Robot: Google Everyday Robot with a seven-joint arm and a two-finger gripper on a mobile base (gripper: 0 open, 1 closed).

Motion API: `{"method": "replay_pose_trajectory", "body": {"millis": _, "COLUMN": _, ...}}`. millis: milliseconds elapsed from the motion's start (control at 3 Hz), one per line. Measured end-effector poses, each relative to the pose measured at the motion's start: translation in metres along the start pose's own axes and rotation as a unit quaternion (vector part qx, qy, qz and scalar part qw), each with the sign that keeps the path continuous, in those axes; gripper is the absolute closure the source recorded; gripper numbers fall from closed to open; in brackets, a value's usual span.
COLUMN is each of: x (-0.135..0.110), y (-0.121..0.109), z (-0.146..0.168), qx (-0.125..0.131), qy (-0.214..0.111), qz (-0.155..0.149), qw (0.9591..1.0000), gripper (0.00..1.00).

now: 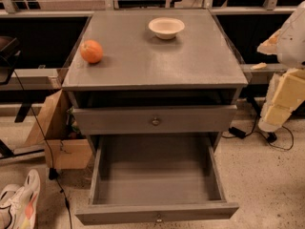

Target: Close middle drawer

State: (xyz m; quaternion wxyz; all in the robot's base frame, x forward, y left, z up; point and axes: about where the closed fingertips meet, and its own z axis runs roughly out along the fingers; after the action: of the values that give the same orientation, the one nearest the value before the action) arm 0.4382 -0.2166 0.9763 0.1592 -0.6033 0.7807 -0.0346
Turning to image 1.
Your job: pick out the grey wooden drawer cabinet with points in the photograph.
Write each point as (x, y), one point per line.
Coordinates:
(196, 68)

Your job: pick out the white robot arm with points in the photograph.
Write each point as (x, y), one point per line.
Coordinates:
(290, 47)

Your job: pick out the brown cardboard box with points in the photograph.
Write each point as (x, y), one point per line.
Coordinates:
(50, 130)

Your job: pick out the orange fruit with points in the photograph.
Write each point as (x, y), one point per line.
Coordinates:
(91, 51)

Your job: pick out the white paper bowl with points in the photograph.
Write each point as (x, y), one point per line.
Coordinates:
(166, 28)

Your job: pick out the grey top drawer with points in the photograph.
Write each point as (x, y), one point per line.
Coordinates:
(151, 120)

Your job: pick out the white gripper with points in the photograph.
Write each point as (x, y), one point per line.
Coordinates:
(293, 43)

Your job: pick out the small yellow foam piece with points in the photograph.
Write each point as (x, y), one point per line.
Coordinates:
(259, 66)

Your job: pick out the grey drawer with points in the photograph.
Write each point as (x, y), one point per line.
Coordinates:
(151, 120)
(155, 178)

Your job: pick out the black power adapter with cable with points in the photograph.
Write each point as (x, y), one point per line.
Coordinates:
(269, 138)

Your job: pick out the white sneaker with orange accents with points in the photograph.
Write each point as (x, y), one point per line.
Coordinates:
(18, 203)

